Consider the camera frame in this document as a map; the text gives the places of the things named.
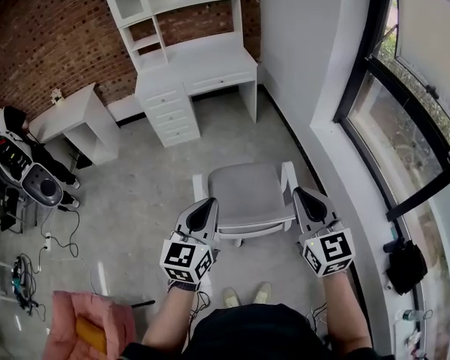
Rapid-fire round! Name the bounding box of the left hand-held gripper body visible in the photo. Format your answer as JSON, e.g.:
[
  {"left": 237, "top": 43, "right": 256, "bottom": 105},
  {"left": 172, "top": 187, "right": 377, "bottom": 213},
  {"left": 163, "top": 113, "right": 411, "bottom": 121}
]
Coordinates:
[{"left": 159, "top": 196, "right": 221, "bottom": 290}]

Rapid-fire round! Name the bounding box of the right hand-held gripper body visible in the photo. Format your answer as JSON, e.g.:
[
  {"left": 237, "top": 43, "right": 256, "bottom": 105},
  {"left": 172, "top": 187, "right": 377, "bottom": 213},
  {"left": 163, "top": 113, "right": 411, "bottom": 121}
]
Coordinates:
[{"left": 292, "top": 187, "right": 356, "bottom": 277}]

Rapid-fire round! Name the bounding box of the grey and white chair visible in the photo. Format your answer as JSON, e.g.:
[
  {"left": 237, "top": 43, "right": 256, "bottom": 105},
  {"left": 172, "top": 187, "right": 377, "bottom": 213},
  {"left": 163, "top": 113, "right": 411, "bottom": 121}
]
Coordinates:
[{"left": 192, "top": 162, "right": 305, "bottom": 248}]

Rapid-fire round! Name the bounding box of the person's left forearm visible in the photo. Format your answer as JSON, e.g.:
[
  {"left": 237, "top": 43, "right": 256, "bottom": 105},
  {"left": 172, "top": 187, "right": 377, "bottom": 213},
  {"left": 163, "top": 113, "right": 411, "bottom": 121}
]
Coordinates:
[{"left": 141, "top": 281, "right": 211, "bottom": 347}]

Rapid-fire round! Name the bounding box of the person's right forearm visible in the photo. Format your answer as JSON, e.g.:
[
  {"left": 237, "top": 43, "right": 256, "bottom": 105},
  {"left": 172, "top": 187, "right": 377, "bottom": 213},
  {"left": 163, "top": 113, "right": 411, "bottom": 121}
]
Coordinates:
[{"left": 322, "top": 270, "right": 372, "bottom": 350}]

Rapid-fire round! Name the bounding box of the person's left shoe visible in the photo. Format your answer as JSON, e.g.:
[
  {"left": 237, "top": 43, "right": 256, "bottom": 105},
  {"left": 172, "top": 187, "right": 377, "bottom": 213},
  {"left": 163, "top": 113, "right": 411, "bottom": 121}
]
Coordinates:
[{"left": 223, "top": 286, "right": 241, "bottom": 309}]

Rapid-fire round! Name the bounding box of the person's shoe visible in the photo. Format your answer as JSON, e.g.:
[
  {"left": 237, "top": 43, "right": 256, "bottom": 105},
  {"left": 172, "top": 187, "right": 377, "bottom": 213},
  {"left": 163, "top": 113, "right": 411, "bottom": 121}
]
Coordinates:
[
  {"left": 253, "top": 282, "right": 273, "bottom": 305},
  {"left": 223, "top": 286, "right": 241, "bottom": 309}
]

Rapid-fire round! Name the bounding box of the black bag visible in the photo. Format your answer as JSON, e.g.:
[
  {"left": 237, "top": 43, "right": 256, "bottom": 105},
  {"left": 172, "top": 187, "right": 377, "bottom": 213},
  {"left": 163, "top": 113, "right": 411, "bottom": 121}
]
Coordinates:
[{"left": 382, "top": 237, "right": 428, "bottom": 296}]

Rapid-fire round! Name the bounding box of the person's right shoe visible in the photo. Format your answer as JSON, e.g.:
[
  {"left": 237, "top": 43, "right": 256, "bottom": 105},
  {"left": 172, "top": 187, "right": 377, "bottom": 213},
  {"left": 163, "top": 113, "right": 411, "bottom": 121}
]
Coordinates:
[{"left": 253, "top": 282, "right": 273, "bottom": 305}]

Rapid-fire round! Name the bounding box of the person's black clothing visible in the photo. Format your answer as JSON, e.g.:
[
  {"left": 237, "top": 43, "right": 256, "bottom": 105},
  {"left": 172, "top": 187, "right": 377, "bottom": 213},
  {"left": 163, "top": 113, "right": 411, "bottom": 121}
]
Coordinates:
[{"left": 115, "top": 302, "right": 383, "bottom": 360}]

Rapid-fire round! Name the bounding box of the clear water bottle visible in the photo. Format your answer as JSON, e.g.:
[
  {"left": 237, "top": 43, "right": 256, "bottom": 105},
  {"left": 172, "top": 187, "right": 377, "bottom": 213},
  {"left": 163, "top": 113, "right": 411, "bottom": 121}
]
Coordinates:
[{"left": 395, "top": 308, "right": 434, "bottom": 323}]

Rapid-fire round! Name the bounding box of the yellow block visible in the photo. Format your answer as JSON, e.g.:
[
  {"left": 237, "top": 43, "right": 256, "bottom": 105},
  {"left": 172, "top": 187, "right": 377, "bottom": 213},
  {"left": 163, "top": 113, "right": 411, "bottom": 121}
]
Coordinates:
[{"left": 76, "top": 316, "right": 108, "bottom": 354}]

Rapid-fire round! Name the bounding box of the pink cloth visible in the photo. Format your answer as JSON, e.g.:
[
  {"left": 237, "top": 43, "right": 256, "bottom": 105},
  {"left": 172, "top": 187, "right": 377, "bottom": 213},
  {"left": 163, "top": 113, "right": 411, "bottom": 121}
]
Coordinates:
[{"left": 43, "top": 289, "right": 138, "bottom": 360}]

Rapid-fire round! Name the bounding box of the black framed window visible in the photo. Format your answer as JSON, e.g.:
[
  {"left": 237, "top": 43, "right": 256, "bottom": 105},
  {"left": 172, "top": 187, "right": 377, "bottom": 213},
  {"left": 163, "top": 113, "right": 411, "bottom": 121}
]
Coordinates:
[{"left": 332, "top": 0, "right": 450, "bottom": 360}]

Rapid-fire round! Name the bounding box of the small white side table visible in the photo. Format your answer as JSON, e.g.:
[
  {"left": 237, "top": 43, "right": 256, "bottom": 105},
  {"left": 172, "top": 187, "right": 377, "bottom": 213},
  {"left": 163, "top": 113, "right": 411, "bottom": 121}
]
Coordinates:
[{"left": 28, "top": 82, "right": 121, "bottom": 167}]

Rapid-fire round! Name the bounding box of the black equipment stand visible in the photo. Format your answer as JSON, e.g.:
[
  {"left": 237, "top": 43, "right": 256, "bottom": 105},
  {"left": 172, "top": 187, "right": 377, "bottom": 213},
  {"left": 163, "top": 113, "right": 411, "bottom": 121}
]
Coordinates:
[{"left": 0, "top": 163, "right": 27, "bottom": 247}]

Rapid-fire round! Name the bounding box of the white desk with hutch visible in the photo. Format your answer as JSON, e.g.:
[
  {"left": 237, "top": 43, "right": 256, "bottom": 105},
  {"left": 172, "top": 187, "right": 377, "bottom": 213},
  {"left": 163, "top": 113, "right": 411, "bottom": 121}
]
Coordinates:
[{"left": 97, "top": 0, "right": 259, "bottom": 149}]

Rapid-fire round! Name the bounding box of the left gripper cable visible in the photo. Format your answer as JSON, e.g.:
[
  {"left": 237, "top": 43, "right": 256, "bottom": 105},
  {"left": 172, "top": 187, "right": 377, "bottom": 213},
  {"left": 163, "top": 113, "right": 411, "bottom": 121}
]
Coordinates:
[{"left": 189, "top": 290, "right": 211, "bottom": 318}]

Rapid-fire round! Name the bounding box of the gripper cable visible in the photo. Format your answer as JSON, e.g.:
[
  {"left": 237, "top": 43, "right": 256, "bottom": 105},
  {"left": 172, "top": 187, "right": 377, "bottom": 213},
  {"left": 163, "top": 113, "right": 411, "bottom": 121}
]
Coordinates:
[
  {"left": 189, "top": 290, "right": 211, "bottom": 318},
  {"left": 309, "top": 301, "right": 329, "bottom": 333}
]

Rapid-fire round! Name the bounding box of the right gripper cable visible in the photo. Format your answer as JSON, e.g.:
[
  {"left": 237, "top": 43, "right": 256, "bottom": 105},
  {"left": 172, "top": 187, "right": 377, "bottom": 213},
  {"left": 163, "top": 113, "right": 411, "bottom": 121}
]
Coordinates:
[{"left": 309, "top": 301, "right": 329, "bottom": 333}]

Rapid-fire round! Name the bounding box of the thin white cable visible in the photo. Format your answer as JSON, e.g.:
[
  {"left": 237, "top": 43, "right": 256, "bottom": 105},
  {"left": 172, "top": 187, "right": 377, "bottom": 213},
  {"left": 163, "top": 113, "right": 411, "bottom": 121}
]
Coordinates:
[{"left": 74, "top": 256, "right": 98, "bottom": 296}]

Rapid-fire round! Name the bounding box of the black floor cable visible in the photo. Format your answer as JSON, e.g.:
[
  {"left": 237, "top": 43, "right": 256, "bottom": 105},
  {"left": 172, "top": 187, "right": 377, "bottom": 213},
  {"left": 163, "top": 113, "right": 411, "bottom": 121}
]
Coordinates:
[{"left": 40, "top": 205, "right": 80, "bottom": 259}]

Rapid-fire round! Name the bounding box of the bundle of cables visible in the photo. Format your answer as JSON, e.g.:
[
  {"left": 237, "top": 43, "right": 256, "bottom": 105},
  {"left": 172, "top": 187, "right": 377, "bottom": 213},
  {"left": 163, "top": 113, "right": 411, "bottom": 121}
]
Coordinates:
[{"left": 9, "top": 253, "right": 46, "bottom": 317}]

